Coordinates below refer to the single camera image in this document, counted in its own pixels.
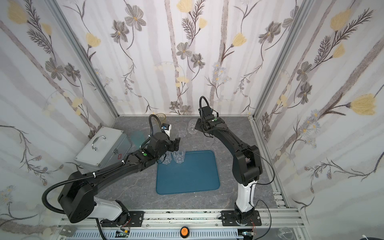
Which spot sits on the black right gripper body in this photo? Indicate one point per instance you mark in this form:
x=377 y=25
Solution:
x=201 y=125

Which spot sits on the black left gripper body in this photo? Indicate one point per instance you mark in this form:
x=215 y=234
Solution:
x=173 y=144

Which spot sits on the clear ribbed glass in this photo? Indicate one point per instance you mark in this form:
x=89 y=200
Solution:
x=179 y=155
x=166 y=158
x=181 y=129
x=191 y=126

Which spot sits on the frosted plastic cup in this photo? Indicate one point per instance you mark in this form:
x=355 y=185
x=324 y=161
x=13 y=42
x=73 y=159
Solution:
x=208 y=141

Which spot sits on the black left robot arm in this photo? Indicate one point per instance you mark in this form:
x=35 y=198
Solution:
x=76 y=197

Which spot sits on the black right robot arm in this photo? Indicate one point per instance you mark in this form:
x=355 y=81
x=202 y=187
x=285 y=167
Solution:
x=247 y=160

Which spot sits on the teal plastic tray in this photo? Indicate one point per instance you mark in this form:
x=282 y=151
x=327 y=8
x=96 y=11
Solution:
x=197 y=173

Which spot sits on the green plastic cup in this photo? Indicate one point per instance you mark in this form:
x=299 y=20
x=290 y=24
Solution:
x=137 y=138

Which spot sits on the yellow plastic cup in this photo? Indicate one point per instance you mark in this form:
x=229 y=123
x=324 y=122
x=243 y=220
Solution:
x=162 y=117

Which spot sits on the silver metal case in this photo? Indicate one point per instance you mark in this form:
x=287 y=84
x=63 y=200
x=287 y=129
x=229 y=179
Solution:
x=106 y=148

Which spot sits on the orange emergency button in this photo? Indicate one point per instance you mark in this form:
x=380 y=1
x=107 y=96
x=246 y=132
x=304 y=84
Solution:
x=184 y=232

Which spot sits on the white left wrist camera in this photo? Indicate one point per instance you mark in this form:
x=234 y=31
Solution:
x=166 y=128

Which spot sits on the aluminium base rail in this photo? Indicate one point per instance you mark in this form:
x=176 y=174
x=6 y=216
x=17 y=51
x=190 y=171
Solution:
x=268 y=224

